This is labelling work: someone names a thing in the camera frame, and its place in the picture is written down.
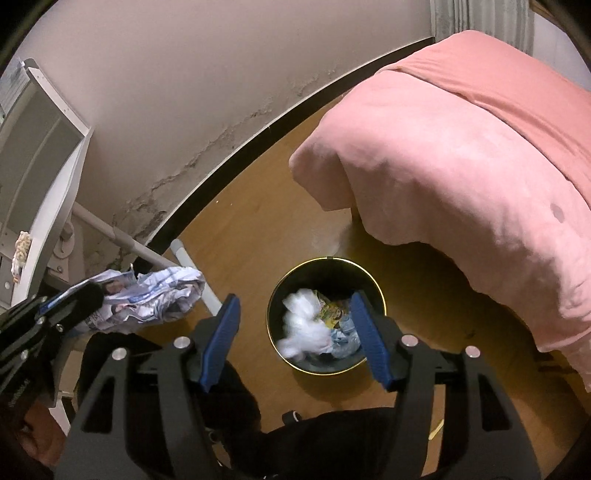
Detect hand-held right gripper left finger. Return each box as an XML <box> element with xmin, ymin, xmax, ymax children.
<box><xmin>54</xmin><ymin>293</ymin><xmax>242</xmax><ymax>480</ymax></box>

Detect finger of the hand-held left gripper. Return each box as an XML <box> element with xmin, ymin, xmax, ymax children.
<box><xmin>39</xmin><ymin>282</ymin><xmax>95</xmax><ymax>309</ymax></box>
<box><xmin>44</xmin><ymin>284</ymin><xmax>106</xmax><ymax>335</ymax></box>

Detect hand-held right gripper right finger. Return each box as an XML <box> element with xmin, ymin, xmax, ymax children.
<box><xmin>350</xmin><ymin>291</ymin><xmax>541</xmax><ymax>480</ymax></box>

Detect yellow snack packet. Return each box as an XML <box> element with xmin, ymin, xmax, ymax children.
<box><xmin>318</xmin><ymin>298</ymin><xmax>358</xmax><ymax>330</ymax></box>

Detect white paper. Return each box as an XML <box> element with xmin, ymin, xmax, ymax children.
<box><xmin>276</xmin><ymin>288</ymin><xmax>334</xmax><ymax>361</ymax></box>

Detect blue white snack wrapper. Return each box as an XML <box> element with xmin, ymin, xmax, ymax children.
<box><xmin>69</xmin><ymin>267</ymin><xmax>206</xmax><ymax>335</ymax></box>

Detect black bin with gold rim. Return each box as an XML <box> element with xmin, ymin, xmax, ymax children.
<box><xmin>266</xmin><ymin>258</ymin><xmax>387</xmax><ymax>376</ymax></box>

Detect person's left hand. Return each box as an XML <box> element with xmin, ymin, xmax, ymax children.
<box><xmin>21</xmin><ymin>404</ymin><xmax>68</xmax><ymax>462</ymax></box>

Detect white desk shelf unit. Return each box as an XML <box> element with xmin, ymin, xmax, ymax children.
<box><xmin>0</xmin><ymin>58</ymin><xmax>94</xmax><ymax>310</ymax></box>

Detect person's black pants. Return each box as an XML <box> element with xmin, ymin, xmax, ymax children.
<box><xmin>74</xmin><ymin>332</ymin><xmax>444</xmax><ymax>480</ymax></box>

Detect pink blanket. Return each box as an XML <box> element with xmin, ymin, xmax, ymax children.
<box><xmin>288</xmin><ymin>30</ymin><xmax>591</xmax><ymax>393</ymax></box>

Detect grey curtain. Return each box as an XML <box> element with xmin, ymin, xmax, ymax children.
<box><xmin>429</xmin><ymin>0</ymin><xmax>536</xmax><ymax>56</ymax></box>

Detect grey desk leg frame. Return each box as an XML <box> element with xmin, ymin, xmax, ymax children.
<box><xmin>46</xmin><ymin>202</ymin><xmax>223</xmax><ymax>319</ymax></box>

